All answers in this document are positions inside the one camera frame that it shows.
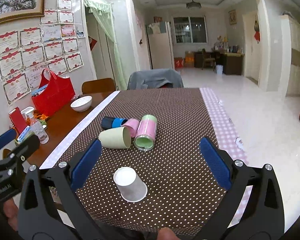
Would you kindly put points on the green tissue box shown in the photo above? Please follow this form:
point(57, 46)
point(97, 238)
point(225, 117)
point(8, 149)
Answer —
point(27, 132)

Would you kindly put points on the cream plastic cup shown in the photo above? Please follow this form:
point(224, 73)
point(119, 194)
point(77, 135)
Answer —
point(116, 138)

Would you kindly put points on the cream wall cabinet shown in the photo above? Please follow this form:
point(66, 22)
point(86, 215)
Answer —
point(290, 71)

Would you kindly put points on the thumb at bottom edge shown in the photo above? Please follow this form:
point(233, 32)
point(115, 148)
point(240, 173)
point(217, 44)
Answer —
point(167, 234)

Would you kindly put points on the pink checkered tablecloth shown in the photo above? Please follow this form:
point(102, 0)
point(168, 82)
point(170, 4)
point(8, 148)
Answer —
point(225, 131)

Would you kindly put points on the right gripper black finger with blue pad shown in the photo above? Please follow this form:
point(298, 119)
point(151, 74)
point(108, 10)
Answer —
point(38, 217)
point(263, 217)

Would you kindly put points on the dark blue banded cup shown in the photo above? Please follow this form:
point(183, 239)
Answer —
point(111, 122)

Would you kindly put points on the window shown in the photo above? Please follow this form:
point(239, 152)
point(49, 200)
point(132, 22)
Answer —
point(190, 30)

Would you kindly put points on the beige refrigerator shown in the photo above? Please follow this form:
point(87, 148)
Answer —
point(160, 45)

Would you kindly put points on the wooden desk chair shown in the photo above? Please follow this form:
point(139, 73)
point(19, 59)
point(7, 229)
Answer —
point(208, 60)

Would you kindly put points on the dark wooden desk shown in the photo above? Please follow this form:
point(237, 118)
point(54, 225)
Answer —
point(232, 62)

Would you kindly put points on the red small box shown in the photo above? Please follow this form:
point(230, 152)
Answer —
point(18, 120)

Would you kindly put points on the left hand holding gripper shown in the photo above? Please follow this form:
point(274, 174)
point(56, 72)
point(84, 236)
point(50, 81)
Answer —
point(11, 212)

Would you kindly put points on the pink plastic cup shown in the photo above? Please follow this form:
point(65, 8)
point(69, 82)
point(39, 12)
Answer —
point(132, 126)

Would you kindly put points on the green door curtain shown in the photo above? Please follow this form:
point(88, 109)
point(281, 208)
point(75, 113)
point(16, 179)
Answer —
point(103, 14)

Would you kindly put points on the clear spray bottle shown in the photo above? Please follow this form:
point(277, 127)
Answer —
point(35, 125)

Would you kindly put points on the round ceiling lamp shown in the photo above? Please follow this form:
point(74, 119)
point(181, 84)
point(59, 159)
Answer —
point(193, 5)

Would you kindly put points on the white waste bin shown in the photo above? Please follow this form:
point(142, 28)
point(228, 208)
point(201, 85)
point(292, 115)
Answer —
point(219, 69)

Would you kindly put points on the pink green clear tumbler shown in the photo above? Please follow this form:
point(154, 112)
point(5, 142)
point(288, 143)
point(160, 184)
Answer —
point(146, 133)

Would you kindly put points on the wooden chair back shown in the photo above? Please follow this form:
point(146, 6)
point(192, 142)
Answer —
point(98, 86)

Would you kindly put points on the white ceramic bowl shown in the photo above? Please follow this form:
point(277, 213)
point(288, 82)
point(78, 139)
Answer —
point(82, 104)

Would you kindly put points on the white paper cup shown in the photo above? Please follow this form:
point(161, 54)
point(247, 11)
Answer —
point(130, 185)

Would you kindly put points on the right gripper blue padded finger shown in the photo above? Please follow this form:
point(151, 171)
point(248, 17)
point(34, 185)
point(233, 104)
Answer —
point(7, 137)

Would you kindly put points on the red tote bag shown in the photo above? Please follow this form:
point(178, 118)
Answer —
point(58, 92)

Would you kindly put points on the brown polka dot cloth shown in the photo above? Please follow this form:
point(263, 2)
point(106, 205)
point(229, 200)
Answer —
point(182, 192)

